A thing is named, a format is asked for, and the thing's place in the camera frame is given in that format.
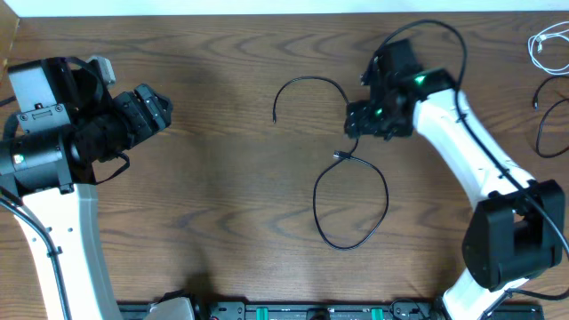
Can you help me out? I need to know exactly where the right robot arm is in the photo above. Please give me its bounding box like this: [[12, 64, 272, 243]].
[[344, 39, 565, 319]]

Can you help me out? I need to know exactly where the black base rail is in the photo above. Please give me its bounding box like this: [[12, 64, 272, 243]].
[[118, 291, 545, 320]]

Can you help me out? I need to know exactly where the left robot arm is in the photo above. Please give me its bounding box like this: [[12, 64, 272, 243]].
[[1, 56, 173, 319]]

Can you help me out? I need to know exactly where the white usb cable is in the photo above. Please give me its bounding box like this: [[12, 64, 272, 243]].
[[526, 19, 569, 76]]

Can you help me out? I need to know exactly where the black usb cable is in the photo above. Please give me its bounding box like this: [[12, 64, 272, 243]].
[[532, 74, 569, 159], [271, 76, 390, 252]]

